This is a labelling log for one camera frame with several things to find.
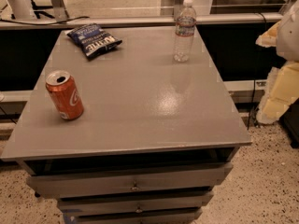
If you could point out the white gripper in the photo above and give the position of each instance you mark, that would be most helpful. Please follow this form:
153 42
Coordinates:
290 36

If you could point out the red coke can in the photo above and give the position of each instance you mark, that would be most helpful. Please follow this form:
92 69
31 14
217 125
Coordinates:
63 91

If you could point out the clear plastic water bottle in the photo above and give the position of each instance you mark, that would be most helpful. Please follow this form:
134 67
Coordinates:
184 32

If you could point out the grey drawer cabinet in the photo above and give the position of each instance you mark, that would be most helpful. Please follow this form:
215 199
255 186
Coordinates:
141 110

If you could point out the middle grey drawer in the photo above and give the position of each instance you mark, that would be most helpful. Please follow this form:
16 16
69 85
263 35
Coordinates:
135 203

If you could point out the grey drawer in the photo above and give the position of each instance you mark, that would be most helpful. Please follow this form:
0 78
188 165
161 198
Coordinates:
135 203
184 215
128 181

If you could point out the bottom grey drawer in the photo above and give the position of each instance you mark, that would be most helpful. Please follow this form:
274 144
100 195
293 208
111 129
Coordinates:
184 215

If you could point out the blue chip bag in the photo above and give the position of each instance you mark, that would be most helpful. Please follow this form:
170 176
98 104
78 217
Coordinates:
93 40

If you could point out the top grey drawer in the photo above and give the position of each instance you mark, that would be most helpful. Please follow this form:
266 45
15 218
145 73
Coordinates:
128 181

